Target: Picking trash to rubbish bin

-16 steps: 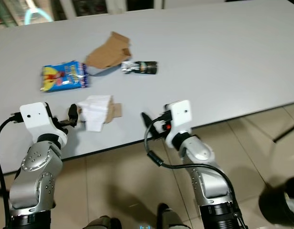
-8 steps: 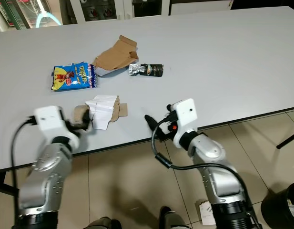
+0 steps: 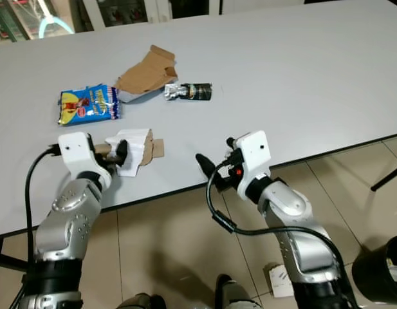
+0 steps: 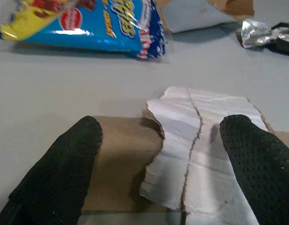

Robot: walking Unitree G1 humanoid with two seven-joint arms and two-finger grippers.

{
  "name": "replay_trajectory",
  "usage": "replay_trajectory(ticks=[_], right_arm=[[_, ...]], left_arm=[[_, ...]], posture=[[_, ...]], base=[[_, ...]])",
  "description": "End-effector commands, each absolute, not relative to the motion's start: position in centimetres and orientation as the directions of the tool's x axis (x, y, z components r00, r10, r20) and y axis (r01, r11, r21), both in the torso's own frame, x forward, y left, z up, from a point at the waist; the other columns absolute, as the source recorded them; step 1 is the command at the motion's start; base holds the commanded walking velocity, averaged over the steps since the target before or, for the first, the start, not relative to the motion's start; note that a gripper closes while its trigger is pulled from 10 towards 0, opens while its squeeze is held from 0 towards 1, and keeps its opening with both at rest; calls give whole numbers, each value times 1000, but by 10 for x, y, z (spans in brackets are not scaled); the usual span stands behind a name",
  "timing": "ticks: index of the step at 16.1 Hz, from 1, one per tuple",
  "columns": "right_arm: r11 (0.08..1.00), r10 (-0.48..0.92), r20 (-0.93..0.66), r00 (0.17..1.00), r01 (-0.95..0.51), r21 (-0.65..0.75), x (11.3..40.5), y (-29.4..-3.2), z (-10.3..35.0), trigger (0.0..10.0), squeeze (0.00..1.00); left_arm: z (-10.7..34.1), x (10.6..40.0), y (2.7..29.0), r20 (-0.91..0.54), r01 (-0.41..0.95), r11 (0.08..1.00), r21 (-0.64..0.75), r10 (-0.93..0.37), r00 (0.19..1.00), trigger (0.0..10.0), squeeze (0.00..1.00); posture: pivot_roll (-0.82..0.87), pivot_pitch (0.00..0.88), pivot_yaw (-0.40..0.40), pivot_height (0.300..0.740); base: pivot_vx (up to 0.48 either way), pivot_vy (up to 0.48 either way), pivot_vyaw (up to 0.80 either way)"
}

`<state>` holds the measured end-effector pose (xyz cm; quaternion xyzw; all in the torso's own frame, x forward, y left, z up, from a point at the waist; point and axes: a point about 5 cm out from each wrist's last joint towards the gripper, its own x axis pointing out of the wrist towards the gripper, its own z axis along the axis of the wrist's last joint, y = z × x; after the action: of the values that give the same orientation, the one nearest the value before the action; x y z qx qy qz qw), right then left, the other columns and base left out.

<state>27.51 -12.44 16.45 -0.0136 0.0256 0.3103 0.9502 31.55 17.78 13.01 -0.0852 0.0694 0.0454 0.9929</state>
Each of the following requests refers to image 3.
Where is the black rubbish bin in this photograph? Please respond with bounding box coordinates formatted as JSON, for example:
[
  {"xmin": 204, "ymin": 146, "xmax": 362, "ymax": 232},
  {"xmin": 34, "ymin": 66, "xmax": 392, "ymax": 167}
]
[{"xmin": 351, "ymin": 235, "xmax": 397, "ymax": 304}]

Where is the blue snack packet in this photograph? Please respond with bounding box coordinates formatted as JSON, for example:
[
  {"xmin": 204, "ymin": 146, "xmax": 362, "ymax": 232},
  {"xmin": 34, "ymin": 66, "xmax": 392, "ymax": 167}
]
[{"xmin": 58, "ymin": 86, "xmax": 119, "ymax": 126}]

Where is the flattened brown cardboard box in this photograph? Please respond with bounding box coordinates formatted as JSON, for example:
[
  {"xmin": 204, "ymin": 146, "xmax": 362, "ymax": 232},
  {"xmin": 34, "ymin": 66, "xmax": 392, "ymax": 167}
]
[{"xmin": 115, "ymin": 44, "xmax": 178, "ymax": 104}]

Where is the robot right leg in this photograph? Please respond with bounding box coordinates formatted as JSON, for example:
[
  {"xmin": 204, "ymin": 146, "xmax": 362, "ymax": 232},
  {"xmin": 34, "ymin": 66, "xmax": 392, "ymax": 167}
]
[{"xmin": 214, "ymin": 274, "xmax": 260, "ymax": 309}]

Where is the robot leg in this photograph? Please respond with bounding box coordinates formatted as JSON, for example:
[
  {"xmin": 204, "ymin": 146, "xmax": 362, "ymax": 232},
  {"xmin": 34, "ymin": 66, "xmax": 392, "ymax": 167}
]
[
  {"xmin": 214, "ymin": 274, "xmax": 260, "ymax": 309},
  {"xmin": 116, "ymin": 293, "xmax": 154, "ymax": 309}
]

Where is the robot left leg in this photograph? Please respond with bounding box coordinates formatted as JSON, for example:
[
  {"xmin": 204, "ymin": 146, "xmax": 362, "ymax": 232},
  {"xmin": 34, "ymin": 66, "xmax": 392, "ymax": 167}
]
[{"xmin": 116, "ymin": 293, "xmax": 154, "ymax": 309}]

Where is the glass door cabinet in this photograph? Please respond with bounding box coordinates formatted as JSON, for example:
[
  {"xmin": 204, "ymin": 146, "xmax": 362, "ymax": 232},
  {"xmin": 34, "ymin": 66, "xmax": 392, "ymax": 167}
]
[{"xmin": 0, "ymin": 0, "xmax": 305, "ymax": 47}]

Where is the black table leg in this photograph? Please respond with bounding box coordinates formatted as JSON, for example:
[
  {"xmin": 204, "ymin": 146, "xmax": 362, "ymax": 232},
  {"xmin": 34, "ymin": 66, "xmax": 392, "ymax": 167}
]
[{"xmin": 371, "ymin": 164, "xmax": 397, "ymax": 192}]

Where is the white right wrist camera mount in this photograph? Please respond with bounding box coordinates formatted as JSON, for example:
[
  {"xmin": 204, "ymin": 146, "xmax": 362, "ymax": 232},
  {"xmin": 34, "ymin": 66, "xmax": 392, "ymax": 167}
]
[{"xmin": 234, "ymin": 131, "xmax": 273, "ymax": 198}]

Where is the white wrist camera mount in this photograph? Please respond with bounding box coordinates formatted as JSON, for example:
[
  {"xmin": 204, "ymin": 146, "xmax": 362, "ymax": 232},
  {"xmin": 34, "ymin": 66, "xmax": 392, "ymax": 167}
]
[
  {"xmin": 58, "ymin": 132, "xmax": 106, "ymax": 182},
  {"xmin": 234, "ymin": 131, "xmax": 273, "ymax": 198}
]

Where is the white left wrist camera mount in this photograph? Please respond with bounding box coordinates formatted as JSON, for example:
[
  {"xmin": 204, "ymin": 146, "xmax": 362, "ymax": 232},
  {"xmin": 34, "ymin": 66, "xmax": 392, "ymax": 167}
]
[{"xmin": 58, "ymin": 132, "xmax": 106, "ymax": 182}]

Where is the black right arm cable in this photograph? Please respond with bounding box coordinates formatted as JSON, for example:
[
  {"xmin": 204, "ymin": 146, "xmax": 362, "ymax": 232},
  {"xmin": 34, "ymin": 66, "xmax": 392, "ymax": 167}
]
[{"xmin": 206, "ymin": 160, "xmax": 353, "ymax": 271}]

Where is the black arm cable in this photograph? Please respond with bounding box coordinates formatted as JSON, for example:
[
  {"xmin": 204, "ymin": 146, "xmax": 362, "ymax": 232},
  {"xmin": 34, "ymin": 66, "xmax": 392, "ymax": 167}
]
[
  {"xmin": 24, "ymin": 145, "xmax": 62, "ymax": 309},
  {"xmin": 206, "ymin": 160, "xmax": 353, "ymax": 271}
]

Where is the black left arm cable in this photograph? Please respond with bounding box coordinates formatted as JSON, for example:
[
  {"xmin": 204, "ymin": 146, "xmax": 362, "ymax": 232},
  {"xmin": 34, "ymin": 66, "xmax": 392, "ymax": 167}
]
[{"xmin": 24, "ymin": 145, "xmax": 62, "ymax": 309}]

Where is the black table frame bar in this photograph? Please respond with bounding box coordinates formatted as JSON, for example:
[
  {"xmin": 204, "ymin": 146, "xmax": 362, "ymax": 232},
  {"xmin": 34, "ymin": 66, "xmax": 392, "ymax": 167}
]
[{"xmin": 0, "ymin": 237, "xmax": 32, "ymax": 271}]

